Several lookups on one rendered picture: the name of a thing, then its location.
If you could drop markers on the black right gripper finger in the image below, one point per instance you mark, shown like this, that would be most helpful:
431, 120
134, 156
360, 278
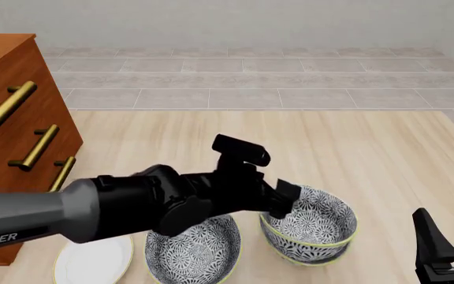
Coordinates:
432, 242

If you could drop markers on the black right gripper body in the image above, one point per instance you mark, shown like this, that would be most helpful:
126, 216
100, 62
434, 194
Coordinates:
447, 276

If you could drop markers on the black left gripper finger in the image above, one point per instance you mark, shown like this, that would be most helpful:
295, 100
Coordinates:
289, 190
279, 211

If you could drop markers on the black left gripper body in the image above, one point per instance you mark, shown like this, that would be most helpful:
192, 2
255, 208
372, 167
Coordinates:
264, 195

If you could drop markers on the black patterned bowl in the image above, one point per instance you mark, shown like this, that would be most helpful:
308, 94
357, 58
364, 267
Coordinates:
323, 220
195, 257
313, 260

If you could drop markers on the grey and black left robot arm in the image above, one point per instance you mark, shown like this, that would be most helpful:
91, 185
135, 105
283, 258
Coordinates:
34, 207

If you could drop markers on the white plate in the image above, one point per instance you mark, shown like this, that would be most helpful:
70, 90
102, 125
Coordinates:
93, 263

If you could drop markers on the wooden cabinet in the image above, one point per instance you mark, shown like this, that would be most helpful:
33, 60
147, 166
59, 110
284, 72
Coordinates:
14, 65

